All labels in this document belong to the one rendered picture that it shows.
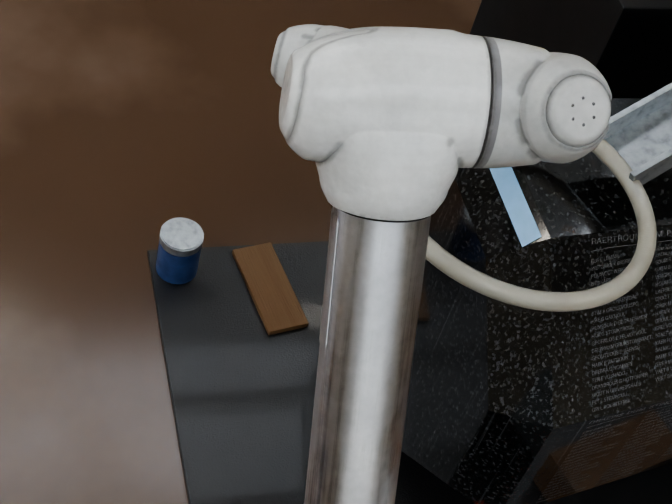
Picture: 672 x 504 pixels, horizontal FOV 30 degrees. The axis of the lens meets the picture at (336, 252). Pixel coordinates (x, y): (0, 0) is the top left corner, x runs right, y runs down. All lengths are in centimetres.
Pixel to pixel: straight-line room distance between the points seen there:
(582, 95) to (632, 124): 111
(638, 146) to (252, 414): 105
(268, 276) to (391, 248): 175
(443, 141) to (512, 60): 10
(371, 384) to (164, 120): 210
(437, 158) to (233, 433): 162
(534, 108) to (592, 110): 5
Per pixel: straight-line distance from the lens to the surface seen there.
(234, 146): 329
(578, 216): 222
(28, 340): 286
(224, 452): 272
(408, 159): 119
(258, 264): 300
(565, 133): 119
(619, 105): 247
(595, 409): 227
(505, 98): 121
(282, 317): 292
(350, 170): 120
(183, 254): 286
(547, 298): 193
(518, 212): 221
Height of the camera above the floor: 235
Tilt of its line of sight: 49 degrees down
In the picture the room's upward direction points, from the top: 17 degrees clockwise
